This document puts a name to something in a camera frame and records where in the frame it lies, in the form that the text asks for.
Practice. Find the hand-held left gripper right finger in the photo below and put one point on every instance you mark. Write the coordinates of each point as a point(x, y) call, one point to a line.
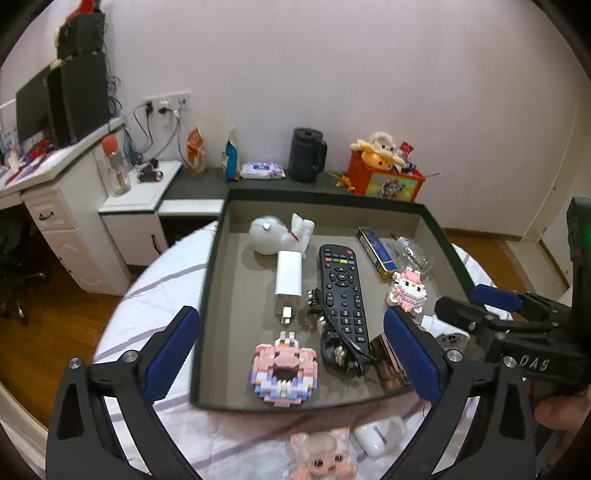
point(413, 355)

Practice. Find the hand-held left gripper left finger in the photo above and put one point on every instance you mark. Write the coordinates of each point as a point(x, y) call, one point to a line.
point(171, 355)

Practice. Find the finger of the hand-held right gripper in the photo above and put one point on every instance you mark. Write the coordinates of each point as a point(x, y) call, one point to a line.
point(461, 311)
point(496, 296)

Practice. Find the pink box with dark rim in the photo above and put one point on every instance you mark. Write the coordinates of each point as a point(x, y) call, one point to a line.
point(240, 258)

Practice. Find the white wall charger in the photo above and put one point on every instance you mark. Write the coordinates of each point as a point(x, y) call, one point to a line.
point(288, 277)

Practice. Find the person's right hand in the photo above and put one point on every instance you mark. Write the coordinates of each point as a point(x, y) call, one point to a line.
point(558, 410)

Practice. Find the rose gold box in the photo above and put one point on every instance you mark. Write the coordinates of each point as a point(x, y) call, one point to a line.
point(388, 364)

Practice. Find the pink bunny block figure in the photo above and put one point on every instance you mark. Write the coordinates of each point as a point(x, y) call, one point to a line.
point(408, 290)

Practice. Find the white earbud case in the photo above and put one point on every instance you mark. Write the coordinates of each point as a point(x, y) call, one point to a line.
point(378, 436)

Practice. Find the black remote control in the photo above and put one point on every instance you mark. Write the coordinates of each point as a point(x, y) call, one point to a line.
point(341, 286)

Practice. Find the small blue and gold box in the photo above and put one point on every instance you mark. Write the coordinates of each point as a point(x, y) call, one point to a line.
point(376, 251)

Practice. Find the small doll figurine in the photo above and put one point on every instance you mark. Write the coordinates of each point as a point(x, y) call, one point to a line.
point(323, 454)

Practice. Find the white nightstand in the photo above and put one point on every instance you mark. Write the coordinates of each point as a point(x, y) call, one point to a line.
point(134, 221)

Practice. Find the red printed toy box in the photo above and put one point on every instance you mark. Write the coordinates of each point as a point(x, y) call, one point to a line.
point(388, 184)

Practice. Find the white astronaut figure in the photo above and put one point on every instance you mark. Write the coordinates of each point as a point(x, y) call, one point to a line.
point(265, 233)

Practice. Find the yellow plush toy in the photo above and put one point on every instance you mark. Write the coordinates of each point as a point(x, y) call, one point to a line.
point(381, 160)

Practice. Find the white desk with drawers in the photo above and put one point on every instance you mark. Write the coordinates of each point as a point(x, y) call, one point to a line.
point(69, 217)

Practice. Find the dark grey low cabinet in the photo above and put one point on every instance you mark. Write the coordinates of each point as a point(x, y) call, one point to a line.
point(203, 184)

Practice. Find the black office chair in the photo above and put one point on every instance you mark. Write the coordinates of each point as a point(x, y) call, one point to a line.
point(16, 272)

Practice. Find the small black device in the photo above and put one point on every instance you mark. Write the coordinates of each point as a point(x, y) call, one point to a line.
point(150, 171)

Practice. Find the cream plush toy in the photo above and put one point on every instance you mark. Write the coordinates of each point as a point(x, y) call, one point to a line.
point(383, 141)

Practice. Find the clear bottle with orange cap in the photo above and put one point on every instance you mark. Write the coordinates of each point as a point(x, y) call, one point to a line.
point(116, 170)

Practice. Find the orange snack bag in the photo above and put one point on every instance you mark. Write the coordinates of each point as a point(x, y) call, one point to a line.
point(196, 152)

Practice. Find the blue and white bag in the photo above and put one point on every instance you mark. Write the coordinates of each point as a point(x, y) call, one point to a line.
point(231, 159)

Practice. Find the wet wipes pack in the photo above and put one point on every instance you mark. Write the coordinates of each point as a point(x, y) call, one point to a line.
point(262, 170)

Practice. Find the black lidded mug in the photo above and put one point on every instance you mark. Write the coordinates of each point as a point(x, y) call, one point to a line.
point(304, 157)

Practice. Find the red items on desk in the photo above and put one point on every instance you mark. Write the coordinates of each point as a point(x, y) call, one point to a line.
point(34, 152)

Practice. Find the black computer tower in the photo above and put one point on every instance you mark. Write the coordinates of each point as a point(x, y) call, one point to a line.
point(81, 101)

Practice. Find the black computer monitor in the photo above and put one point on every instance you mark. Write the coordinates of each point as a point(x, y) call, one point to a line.
point(32, 110)

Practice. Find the black box on tower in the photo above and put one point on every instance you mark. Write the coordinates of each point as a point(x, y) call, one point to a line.
point(81, 37)

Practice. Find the white bed frame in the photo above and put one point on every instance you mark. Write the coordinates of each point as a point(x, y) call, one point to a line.
point(21, 424)

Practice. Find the white wall outlet strip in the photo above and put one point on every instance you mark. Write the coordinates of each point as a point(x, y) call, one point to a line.
point(166, 100)

